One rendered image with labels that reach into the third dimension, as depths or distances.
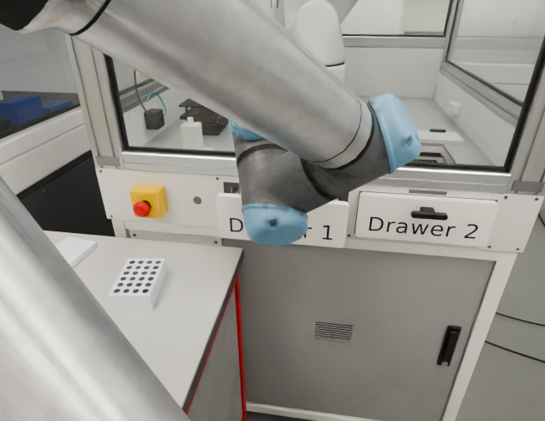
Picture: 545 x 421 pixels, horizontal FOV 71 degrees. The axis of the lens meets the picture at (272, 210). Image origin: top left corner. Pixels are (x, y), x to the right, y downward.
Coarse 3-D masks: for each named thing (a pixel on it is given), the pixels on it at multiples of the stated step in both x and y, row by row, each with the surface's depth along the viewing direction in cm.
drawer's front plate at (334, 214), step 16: (224, 208) 86; (240, 208) 85; (320, 208) 82; (336, 208) 82; (224, 224) 88; (240, 224) 87; (320, 224) 84; (336, 224) 83; (304, 240) 87; (320, 240) 86; (336, 240) 85
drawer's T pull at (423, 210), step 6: (414, 210) 82; (420, 210) 83; (426, 210) 82; (432, 210) 82; (414, 216) 82; (420, 216) 81; (426, 216) 81; (432, 216) 81; (438, 216) 81; (444, 216) 81
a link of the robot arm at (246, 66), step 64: (0, 0) 15; (64, 0) 16; (128, 0) 18; (192, 0) 19; (128, 64) 22; (192, 64) 21; (256, 64) 23; (320, 64) 29; (256, 128) 29; (320, 128) 30; (384, 128) 36; (320, 192) 42
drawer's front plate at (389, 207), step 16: (368, 192) 86; (368, 208) 86; (384, 208) 86; (400, 208) 85; (416, 208) 85; (448, 208) 83; (464, 208) 83; (480, 208) 82; (496, 208) 82; (368, 224) 88; (384, 224) 88; (400, 224) 87; (416, 224) 86; (432, 224) 86; (448, 224) 85; (464, 224) 85; (480, 224) 84; (400, 240) 89; (416, 240) 88; (432, 240) 88; (448, 240) 87; (464, 240) 87; (480, 240) 86
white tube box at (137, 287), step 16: (128, 272) 83; (144, 272) 82; (160, 272) 83; (112, 288) 77; (128, 288) 77; (144, 288) 77; (160, 288) 83; (112, 304) 77; (128, 304) 77; (144, 304) 77
